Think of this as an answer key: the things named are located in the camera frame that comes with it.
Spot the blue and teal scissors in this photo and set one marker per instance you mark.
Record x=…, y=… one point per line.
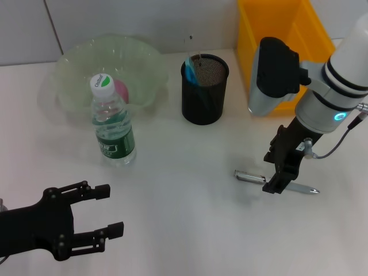
x=191, y=73

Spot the silver white pen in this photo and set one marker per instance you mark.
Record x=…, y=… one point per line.
x=250, y=176

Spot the clear green-label water bottle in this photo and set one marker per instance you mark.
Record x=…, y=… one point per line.
x=115, y=138

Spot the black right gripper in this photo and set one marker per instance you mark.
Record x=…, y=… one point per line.
x=290, y=146

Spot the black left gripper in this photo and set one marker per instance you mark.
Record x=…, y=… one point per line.
x=37, y=224

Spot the translucent green fruit bowl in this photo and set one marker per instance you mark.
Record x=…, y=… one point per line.
x=138, y=66

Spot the black mesh pen holder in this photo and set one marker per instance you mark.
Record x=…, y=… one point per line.
x=212, y=97

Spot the pink peach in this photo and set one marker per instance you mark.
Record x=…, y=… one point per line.
x=122, y=89

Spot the clear plastic ruler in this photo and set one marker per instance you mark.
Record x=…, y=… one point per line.
x=194, y=49

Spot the yellow plastic bin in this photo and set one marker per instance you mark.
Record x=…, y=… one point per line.
x=276, y=23

